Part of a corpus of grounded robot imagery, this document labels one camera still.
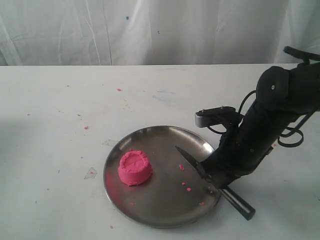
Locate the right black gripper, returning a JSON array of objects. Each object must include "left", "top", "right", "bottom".
[{"left": 200, "top": 109, "right": 274, "bottom": 189}]

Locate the black knife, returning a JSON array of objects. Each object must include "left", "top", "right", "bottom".
[{"left": 175, "top": 146, "right": 256, "bottom": 221}]

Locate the pink dough lump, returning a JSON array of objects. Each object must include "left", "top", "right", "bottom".
[{"left": 118, "top": 150, "right": 153, "bottom": 187}]

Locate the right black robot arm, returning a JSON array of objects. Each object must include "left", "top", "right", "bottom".
[{"left": 195, "top": 46, "right": 320, "bottom": 189}]

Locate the round stainless steel plate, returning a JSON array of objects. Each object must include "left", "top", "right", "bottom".
[{"left": 103, "top": 125, "right": 221, "bottom": 229}]

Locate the white backdrop cloth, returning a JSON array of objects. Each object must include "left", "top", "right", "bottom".
[{"left": 0, "top": 0, "right": 320, "bottom": 66}]

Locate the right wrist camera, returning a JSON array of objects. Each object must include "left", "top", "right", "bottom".
[{"left": 195, "top": 106, "right": 238, "bottom": 128}]

